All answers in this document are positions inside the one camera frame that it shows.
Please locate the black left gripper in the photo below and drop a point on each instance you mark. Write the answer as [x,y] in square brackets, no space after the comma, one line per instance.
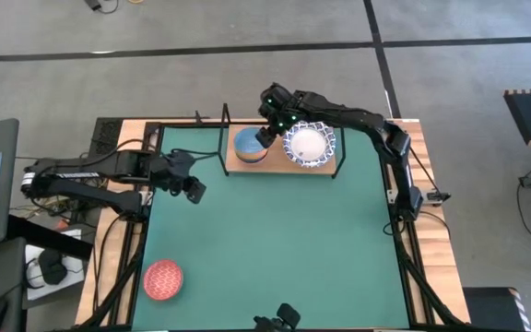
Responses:
[178,168]

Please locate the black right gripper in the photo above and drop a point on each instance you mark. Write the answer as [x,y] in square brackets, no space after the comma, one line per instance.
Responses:
[281,108]

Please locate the blue bowl orange outside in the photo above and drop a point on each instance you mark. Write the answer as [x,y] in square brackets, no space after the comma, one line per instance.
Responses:
[247,140]

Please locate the white bowl blue patterned rim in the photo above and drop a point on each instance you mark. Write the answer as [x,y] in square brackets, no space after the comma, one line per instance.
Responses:
[308,143]

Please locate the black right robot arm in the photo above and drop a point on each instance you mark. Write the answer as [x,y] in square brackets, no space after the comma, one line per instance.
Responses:
[362,117]

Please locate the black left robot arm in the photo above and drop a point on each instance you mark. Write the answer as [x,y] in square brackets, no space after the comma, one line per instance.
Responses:
[127,168]

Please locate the green table mat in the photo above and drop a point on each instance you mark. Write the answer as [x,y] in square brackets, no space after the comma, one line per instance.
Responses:
[270,240]

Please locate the red zigzag bowl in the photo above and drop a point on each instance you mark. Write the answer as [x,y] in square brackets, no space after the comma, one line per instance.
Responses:
[162,280]

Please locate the black perforated panel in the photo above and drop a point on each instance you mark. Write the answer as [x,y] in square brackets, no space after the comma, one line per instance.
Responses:
[108,133]

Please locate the small orange object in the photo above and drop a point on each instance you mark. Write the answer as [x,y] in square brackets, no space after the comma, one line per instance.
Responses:
[62,225]

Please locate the white paper sheet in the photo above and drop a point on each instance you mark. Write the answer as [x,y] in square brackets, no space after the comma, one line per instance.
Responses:
[75,280]

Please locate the black desk bar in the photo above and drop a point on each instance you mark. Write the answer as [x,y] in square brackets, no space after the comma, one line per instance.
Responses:
[49,237]

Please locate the small black connector box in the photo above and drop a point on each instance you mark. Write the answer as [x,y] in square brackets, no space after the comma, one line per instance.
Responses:
[436,197]

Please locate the black power adapter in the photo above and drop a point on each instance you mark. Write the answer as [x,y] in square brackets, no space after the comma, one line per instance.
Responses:
[92,4]

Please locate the black box white striped edge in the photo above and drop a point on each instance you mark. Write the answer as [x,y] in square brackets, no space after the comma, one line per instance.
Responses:
[487,309]

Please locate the black table-level camera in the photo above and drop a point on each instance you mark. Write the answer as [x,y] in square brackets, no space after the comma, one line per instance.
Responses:
[286,317]

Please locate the black table frame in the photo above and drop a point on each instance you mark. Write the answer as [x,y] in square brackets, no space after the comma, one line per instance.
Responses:
[412,295]

